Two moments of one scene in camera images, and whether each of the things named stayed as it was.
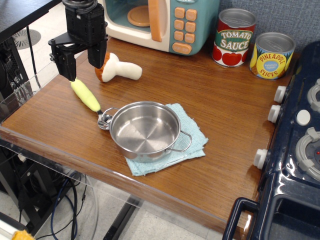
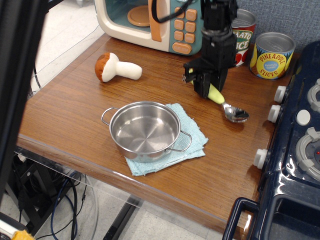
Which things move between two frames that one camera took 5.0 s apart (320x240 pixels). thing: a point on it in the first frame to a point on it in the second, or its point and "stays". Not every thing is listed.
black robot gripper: (86, 25) to (219, 53)
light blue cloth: (190, 143) stays
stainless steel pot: (146, 131) stays
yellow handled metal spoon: (104, 121) to (234, 114)
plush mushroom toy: (113, 67) stays
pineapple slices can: (271, 56) stays
